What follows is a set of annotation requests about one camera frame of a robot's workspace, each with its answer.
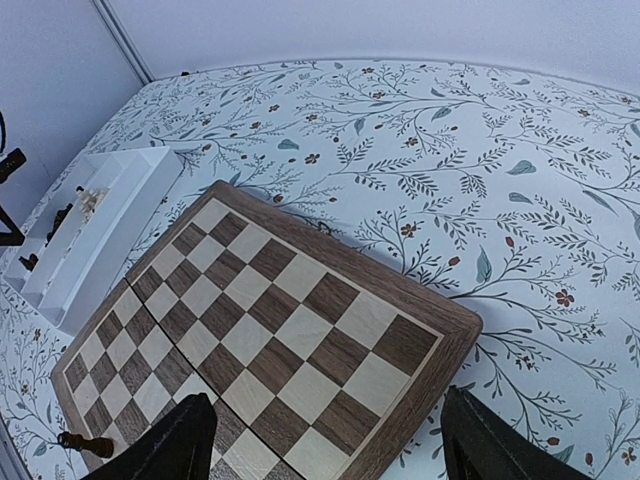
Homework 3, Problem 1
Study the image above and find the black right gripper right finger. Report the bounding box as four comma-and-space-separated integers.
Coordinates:
442, 386, 586, 480

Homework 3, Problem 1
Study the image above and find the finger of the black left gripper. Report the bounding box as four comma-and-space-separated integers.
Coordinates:
0, 207, 24, 247

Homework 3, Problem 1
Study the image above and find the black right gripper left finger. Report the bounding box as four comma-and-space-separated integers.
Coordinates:
86, 393, 217, 480

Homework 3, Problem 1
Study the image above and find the white plastic compartment tray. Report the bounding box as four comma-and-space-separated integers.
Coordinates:
3, 146, 182, 336

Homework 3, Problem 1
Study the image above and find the wooden chess board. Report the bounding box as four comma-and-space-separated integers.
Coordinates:
52, 181, 482, 479

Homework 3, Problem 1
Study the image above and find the pile of dark chess pieces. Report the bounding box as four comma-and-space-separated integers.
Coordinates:
18, 185, 85, 273

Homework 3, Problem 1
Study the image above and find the pile of light chess pieces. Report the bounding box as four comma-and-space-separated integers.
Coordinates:
76, 186, 109, 222

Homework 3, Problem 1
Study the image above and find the floral patterned table cloth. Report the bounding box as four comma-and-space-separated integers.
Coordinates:
0, 59, 640, 480

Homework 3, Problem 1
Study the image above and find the left aluminium frame post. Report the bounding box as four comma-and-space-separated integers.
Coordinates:
91, 0, 155, 85

